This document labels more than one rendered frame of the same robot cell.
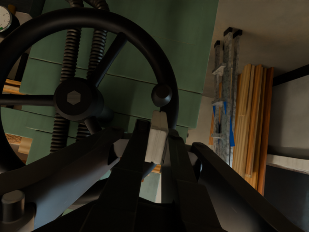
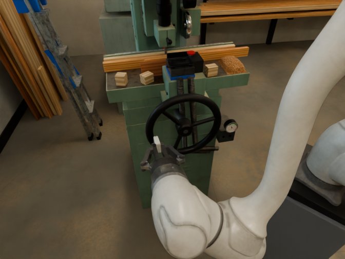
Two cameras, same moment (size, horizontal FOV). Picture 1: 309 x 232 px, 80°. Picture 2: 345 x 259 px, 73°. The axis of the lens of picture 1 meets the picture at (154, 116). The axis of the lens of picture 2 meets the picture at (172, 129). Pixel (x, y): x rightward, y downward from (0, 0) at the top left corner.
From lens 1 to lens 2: 0.66 m
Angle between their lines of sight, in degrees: 37
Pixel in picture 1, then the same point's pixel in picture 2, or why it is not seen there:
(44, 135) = not seen: hidden behind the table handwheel
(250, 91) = (44, 93)
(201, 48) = (134, 143)
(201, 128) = (57, 15)
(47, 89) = not seen: hidden behind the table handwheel
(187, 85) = (135, 127)
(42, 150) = (198, 91)
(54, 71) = (206, 110)
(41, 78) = not seen: hidden behind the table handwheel
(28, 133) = (213, 79)
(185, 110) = (132, 116)
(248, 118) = (31, 67)
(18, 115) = (219, 86)
